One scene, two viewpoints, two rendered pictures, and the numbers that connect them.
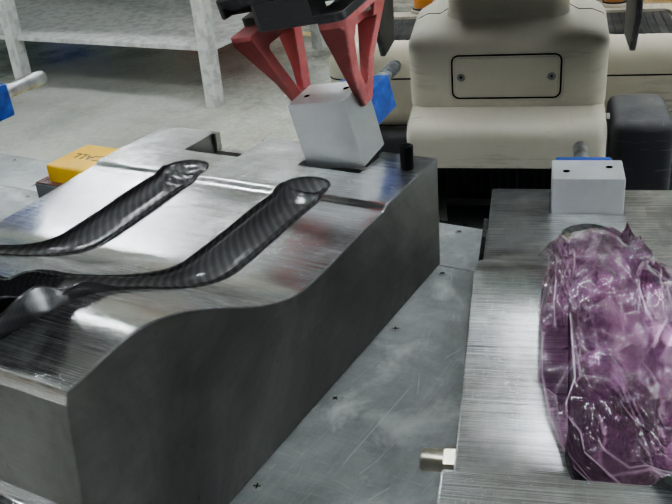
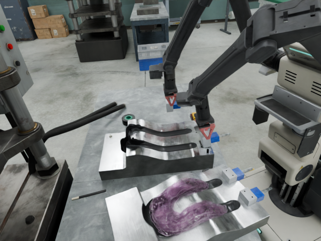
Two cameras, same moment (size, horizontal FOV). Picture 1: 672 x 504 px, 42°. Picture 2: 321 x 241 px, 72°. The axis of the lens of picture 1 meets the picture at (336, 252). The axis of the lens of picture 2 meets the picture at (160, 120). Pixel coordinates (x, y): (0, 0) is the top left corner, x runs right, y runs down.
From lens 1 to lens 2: 69 cm
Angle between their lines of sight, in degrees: 48
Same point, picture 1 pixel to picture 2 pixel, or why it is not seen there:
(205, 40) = not seen: outside the picture
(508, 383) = (163, 187)
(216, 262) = (170, 148)
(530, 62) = (289, 143)
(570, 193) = (223, 174)
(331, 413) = (169, 175)
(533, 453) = (155, 194)
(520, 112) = (283, 151)
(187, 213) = (177, 138)
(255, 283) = (166, 155)
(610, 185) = (228, 178)
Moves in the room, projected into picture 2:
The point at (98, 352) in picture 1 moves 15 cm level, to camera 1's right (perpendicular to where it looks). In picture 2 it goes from (131, 154) to (152, 176)
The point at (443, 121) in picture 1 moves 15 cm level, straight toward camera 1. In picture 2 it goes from (266, 142) to (244, 153)
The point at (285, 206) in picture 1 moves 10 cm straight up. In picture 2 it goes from (188, 146) to (188, 128)
